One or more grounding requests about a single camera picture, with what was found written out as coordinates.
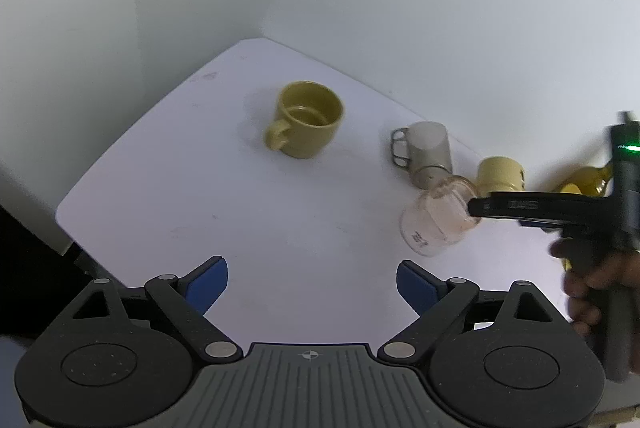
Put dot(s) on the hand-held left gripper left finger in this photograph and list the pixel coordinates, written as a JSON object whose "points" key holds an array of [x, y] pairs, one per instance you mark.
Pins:
{"points": [[209, 284]]}

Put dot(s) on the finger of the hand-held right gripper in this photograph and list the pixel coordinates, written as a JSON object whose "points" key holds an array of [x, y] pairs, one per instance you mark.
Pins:
{"points": [[505, 206], [542, 225]]}

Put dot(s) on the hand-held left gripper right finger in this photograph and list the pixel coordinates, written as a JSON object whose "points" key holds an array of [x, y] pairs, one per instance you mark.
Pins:
{"points": [[414, 284]]}

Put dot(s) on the clear glass cup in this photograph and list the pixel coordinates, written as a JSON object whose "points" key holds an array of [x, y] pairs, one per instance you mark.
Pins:
{"points": [[437, 222]]}

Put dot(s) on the small yellow cup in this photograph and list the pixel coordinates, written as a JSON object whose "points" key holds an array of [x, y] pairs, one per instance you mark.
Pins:
{"points": [[500, 180]]}

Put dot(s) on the olive tinted glass cup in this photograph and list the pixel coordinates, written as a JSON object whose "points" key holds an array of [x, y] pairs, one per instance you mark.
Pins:
{"points": [[589, 184]]}

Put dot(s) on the person's right hand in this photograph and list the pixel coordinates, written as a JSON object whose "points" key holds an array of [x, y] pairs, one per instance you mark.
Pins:
{"points": [[592, 288]]}

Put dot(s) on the olive ceramic mug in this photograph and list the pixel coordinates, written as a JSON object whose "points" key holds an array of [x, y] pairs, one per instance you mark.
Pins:
{"points": [[306, 120]]}

